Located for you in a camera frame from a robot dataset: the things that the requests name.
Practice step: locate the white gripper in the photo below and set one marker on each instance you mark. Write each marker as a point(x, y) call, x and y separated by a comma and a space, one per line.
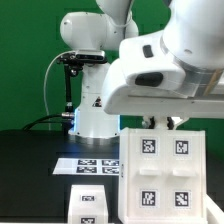
point(120, 98)

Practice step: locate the white cabinet body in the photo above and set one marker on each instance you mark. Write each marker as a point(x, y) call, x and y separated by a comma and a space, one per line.
point(153, 216)

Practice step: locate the white cabinet top block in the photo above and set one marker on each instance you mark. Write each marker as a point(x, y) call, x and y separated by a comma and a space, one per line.
point(87, 205)

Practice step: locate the white door panel with knob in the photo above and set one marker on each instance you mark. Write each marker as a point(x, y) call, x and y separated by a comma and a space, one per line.
point(144, 171)

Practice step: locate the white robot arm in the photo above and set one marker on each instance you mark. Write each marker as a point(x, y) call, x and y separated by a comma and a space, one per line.
point(193, 37)

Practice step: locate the white bar piece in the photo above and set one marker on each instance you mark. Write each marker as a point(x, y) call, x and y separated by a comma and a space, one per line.
point(214, 214)

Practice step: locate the white marker sheet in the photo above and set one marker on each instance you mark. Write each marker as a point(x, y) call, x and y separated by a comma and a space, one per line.
point(81, 166)

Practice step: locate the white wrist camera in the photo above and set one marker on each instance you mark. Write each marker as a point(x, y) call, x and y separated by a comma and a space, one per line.
point(145, 64)

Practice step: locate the black camera stand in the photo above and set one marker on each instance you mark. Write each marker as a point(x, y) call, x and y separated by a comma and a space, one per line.
point(69, 74)

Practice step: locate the black camera on stand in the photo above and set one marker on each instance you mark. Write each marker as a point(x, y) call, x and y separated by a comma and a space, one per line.
point(77, 59)

